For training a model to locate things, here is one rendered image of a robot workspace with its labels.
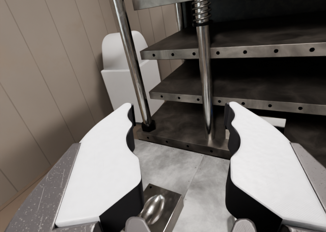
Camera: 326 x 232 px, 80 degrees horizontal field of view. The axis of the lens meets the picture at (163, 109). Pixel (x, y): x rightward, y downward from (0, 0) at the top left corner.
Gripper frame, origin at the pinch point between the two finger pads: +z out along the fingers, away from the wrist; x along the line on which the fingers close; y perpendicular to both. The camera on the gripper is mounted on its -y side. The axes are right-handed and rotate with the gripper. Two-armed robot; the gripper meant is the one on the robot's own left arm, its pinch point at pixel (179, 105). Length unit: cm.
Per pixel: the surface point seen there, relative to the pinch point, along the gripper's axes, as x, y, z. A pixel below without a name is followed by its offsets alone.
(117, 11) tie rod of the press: -27, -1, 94
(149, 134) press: -15, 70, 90
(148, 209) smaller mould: -10, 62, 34
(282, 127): 51, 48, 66
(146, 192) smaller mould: -11, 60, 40
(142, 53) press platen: -16, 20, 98
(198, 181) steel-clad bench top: 11, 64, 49
